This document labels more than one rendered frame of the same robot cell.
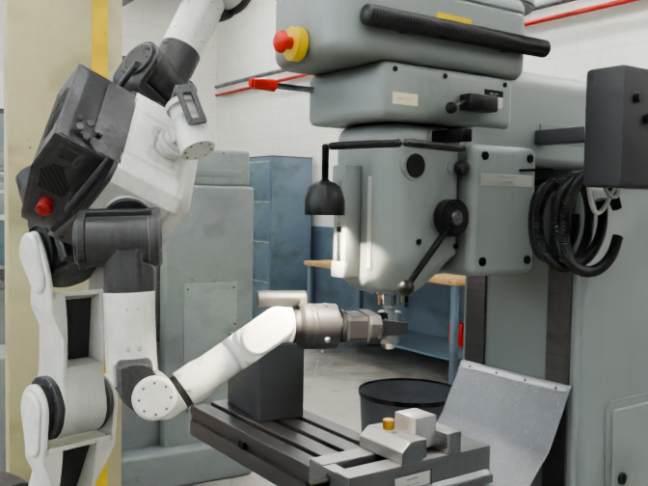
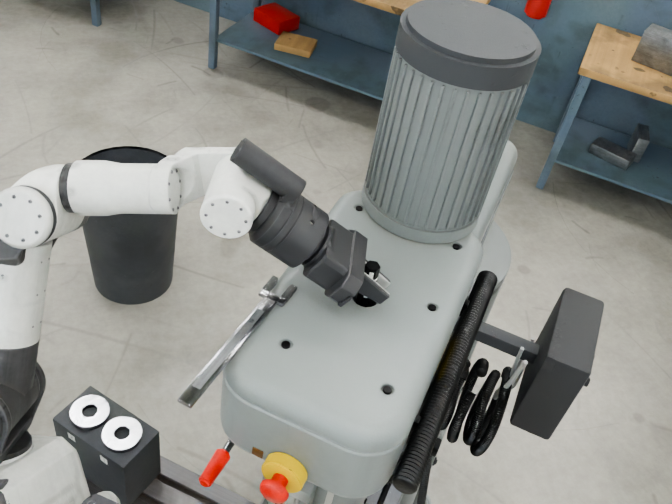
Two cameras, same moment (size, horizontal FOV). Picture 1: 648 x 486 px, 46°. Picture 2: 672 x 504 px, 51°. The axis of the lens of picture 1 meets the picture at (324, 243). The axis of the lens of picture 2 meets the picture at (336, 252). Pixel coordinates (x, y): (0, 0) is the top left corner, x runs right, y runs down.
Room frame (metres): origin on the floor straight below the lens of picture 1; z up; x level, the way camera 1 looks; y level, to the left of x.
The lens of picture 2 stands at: (0.99, 0.36, 2.60)
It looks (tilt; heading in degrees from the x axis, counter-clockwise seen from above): 42 degrees down; 321
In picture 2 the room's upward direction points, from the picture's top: 12 degrees clockwise
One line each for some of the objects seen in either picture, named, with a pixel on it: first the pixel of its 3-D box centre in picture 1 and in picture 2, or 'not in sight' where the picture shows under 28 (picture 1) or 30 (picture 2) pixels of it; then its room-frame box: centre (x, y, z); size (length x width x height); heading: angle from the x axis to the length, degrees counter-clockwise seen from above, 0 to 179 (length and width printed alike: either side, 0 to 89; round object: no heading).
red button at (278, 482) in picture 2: (283, 41); (276, 487); (1.36, 0.08, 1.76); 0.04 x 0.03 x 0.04; 35
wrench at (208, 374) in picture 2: not in sight; (239, 337); (1.51, 0.07, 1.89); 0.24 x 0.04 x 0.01; 122
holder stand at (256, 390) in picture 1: (264, 370); (108, 445); (1.96, 0.15, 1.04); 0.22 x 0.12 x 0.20; 28
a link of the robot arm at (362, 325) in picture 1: (344, 327); not in sight; (1.49, -0.04, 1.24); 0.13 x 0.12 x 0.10; 13
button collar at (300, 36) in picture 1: (295, 43); (284, 472); (1.37, 0.06, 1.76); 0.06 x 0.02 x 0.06; 35
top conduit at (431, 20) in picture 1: (462, 33); (450, 365); (1.41, -0.24, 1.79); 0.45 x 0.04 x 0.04; 125
